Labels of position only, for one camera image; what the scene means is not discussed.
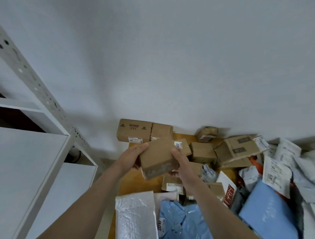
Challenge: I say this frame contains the person's left hand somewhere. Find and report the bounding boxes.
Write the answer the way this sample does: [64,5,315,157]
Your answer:
[118,142,149,173]

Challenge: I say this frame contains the person's right hand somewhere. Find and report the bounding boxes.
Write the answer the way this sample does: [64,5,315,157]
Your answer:
[168,148,201,190]

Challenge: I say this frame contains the stack of cardboard boxes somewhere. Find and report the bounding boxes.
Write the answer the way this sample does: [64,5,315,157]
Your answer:
[161,126,270,200]

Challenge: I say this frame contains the INS BAHA cardboard box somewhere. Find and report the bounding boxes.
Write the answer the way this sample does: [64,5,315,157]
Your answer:
[116,119,153,143]

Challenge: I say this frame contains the cream mailer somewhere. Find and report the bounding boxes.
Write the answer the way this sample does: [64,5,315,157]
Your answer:
[154,191,179,207]

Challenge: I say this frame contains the tall brown box double label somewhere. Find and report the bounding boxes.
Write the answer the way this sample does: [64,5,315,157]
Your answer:
[150,123,174,142]

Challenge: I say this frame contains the blue plastic mailer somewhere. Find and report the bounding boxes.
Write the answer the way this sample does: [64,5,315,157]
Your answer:
[157,200,215,239]

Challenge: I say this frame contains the white bubble mailer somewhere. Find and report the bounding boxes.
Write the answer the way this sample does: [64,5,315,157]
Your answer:
[115,190,159,239]

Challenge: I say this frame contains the smooth light blue mailer package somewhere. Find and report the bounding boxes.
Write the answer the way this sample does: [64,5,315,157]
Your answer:
[238,180,300,239]

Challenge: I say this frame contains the pile of white mailers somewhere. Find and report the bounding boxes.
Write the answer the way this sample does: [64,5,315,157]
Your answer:
[204,137,315,239]

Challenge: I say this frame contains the black bubble mailer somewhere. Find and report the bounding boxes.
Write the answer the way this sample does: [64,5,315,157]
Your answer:
[290,183,305,232]

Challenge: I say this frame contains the person's right forearm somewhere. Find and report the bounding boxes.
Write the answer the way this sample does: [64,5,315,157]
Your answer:
[183,181,259,239]

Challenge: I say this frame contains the person's left forearm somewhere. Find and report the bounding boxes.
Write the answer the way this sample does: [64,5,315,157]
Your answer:
[37,162,128,239]

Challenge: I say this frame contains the wooden table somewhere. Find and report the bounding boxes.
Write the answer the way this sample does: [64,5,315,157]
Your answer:
[108,133,315,239]

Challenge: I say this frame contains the white metal shelf rack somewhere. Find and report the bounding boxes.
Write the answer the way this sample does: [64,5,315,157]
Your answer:
[0,24,106,239]

